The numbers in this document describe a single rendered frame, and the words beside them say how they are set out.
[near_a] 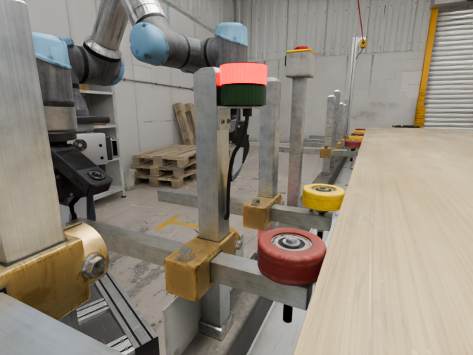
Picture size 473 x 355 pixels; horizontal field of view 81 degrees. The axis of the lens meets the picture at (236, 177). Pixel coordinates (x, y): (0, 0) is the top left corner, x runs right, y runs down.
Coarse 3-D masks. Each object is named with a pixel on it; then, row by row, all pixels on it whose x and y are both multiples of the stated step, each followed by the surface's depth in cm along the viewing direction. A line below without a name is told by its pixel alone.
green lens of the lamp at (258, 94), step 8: (224, 88) 34; (232, 88) 33; (240, 88) 33; (248, 88) 33; (256, 88) 33; (264, 88) 34; (224, 96) 34; (232, 96) 33; (240, 96) 33; (248, 96) 33; (256, 96) 33; (264, 96) 34; (224, 104) 34; (232, 104) 33; (240, 104) 33; (248, 104) 33; (256, 104) 34; (264, 104) 35
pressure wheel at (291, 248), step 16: (272, 240) 33; (288, 240) 32; (304, 240) 33; (320, 240) 33; (272, 256) 30; (288, 256) 29; (304, 256) 29; (320, 256) 30; (272, 272) 30; (288, 272) 29; (304, 272) 29; (288, 320) 35
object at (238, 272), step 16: (96, 224) 49; (112, 240) 45; (128, 240) 43; (144, 240) 43; (160, 240) 43; (144, 256) 42; (160, 256) 41; (224, 256) 38; (224, 272) 36; (240, 272) 35; (256, 272) 35; (240, 288) 36; (256, 288) 35; (272, 288) 33; (288, 288) 32; (304, 288) 32; (288, 304) 33; (304, 304) 32
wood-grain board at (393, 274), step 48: (384, 144) 129; (432, 144) 129; (384, 192) 54; (432, 192) 54; (336, 240) 34; (384, 240) 34; (432, 240) 34; (336, 288) 25; (384, 288) 25; (432, 288) 25; (336, 336) 20; (384, 336) 20; (432, 336) 20
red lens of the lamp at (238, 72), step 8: (224, 64) 33; (232, 64) 32; (240, 64) 32; (248, 64) 32; (256, 64) 32; (224, 72) 33; (232, 72) 32; (240, 72) 32; (248, 72) 32; (256, 72) 33; (264, 72) 33; (224, 80) 34; (232, 80) 33; (240, 80) 32; (248, 80) 32; (256, 80) 33; (264, 80) 34
